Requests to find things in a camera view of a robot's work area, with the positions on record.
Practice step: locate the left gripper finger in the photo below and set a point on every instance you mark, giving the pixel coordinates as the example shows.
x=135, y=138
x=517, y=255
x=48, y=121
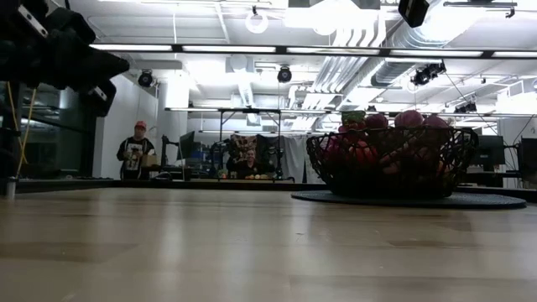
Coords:
x=107, y=67
x=100, y=98

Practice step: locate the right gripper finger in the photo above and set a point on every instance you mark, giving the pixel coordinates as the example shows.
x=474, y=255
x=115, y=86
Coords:
x=413, y=11

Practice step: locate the pink dragon fruit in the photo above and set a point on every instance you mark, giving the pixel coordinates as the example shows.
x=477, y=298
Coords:
x=337, y=149

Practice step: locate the black ceiling spot lamp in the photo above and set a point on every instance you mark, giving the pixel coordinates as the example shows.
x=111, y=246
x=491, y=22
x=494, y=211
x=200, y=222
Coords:
x=284, y=74
x=145, y=78
x=425, y=74

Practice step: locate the person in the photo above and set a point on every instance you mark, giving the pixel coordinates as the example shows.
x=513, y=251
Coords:
x=249, y=165
x=135, y=153

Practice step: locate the brown cardboard box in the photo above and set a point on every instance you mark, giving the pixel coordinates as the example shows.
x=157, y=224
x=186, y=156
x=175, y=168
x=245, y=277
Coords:
x=149, y=160

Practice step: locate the black computer monitor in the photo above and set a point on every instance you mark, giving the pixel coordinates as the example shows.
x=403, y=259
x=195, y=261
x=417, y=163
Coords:
x=187, y=144
x=491, y=150

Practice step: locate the black overhead rig beam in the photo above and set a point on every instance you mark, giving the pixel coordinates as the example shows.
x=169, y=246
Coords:
x=281, y=49

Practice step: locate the red vegetable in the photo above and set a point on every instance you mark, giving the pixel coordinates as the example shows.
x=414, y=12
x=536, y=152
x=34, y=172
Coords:
x=364, y=153

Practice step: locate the grey hanging cloth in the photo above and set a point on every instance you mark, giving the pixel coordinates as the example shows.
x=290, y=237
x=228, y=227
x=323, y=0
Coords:
x=293, y=157

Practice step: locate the dark blue round mat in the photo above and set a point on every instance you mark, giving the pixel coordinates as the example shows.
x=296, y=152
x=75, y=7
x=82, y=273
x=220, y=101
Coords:
x=482, y=202

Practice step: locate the silver ventilation duct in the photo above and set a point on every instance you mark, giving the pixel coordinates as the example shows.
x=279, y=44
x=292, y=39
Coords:
x=398, y=63

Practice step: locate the black table frame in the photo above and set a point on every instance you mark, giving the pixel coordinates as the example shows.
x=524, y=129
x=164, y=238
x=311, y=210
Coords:
x=168, y=184

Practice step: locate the black metal stand frame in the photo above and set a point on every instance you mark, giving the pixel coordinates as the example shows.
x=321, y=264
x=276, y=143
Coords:
x=221, y=142

